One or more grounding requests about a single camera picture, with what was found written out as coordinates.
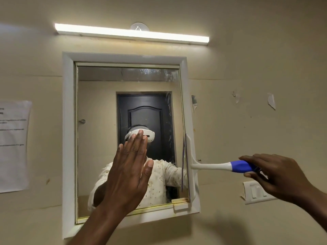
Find white wall switch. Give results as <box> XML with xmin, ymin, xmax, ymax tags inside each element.
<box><xmin>242</xmin><ymin>179</ymin><xmax>278</xmax><ymax>205</ymax></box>

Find round white wall mount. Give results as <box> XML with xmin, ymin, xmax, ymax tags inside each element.
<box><xmin>129</xmin><ymin>22</ymin><xmax>150</xmax><ymax>32</ymax></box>

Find white mirror cabinet frame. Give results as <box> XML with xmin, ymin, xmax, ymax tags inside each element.
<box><xmin>62</xmin><ymin>51</ymin><xmax>201</xmax><ymax>240</ymax></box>

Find white and blue squeegee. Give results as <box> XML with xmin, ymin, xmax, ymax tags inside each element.
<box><xmin>183</xmin><ymin>134</ymin><xmax>259</xmax><ymax>200</ymax></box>

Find person's left forearm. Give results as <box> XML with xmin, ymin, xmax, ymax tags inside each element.
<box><xmin>67</xmin><ymin>201</ymin><xmax>128</xmax><ymax>245</ymax></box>

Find cabinet mirror door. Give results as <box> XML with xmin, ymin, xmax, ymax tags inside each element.
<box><xmin>75</xmin><ymin>63</ymin><xmax>191</xmax><ymax>225</ymax></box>

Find cream plastic mirror handle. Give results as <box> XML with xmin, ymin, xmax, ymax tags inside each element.
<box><xmin>171</xmin><ymin>197</ymin><xmax>191</xmax><ymax>213</ymax></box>

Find white tube light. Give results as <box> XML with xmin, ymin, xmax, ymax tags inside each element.
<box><xmin>54</xmin><ymin>22</ymin><xmax>210</xmax><ymax>46</ymax></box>

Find person's right hand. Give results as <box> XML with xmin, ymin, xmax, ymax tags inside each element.
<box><xmin>239</xmin><ymin>153</ymin><xmax>311</xmax><ymax>209</ymax></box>

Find person's left hand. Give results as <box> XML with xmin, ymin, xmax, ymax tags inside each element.
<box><xmin>101</xmin><ymin>129</ymin><xmax>154</xmax><ymax>215</ymax></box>

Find white paper notice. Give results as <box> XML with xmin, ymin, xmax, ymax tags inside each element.
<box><xmin>0</xmin><ymin>100</ymin><xmax>33</xmax><ymax>194</ymax></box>

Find person's right forearm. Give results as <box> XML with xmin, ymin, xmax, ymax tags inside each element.
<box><xmin>298</xmin><ymin>185</ymin><xmax>327</xmax><ymax>233</ymax></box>

